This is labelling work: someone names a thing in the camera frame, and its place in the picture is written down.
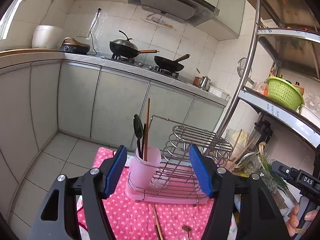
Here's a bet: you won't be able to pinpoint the gold flower spoon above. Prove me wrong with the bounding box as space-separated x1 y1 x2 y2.
182 225 192 240

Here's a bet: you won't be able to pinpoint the brown wooden chopstick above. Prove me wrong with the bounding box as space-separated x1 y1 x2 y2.
144 98 150 161
151 204 164 240

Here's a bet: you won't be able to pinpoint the black spoon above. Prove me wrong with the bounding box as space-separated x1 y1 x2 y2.
133 114 144 159

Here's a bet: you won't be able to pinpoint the lower kitchen cabinets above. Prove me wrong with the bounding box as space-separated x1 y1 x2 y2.
1 58 227 206

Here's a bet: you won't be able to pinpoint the right hand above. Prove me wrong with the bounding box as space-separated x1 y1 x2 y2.
286 204 318 237

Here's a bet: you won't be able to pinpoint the green onions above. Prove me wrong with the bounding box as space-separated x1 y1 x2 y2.
258 142 288 191

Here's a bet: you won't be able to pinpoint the pink polka dot cloth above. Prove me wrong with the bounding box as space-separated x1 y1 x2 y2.
76 146 238 240

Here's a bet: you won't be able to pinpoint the napa cabbage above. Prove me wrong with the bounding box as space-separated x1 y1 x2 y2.
231 130 249 153

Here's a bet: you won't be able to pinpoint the clear plastic bowl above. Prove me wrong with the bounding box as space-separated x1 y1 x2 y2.
225 129 253 170

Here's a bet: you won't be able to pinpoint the pink plastic drip tray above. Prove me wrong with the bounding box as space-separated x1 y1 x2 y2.
125 178 208 205

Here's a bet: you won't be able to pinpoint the green plastic colander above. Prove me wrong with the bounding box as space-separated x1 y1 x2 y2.
265 77 304 111

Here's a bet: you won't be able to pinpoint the pink plastic utensil cup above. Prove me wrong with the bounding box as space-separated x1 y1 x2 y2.
129 147 161 190

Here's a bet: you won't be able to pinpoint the metal shelf rack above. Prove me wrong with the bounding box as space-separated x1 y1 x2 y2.
217 0 319 149

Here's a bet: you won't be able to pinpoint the steel kettle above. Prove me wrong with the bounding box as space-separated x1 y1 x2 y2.
199 76 211 91

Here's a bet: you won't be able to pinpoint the gas stove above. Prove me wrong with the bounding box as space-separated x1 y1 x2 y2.
99 54 184 79

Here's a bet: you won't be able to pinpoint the black frying wok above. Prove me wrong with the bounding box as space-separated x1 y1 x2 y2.
154 54 190 72

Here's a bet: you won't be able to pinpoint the white rice cooker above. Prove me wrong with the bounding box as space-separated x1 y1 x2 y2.
31 25 63 49

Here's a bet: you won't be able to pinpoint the black wok with lid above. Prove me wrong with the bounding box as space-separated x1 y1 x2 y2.
109 30 159 59

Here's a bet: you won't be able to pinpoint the range hood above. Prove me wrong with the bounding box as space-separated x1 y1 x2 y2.
128 0 220 27

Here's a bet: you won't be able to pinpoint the metal wire dish rack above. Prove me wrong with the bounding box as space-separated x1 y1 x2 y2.
126 114 234 204

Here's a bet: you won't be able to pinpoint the black power cable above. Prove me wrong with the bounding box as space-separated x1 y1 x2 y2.
86 7 103 56

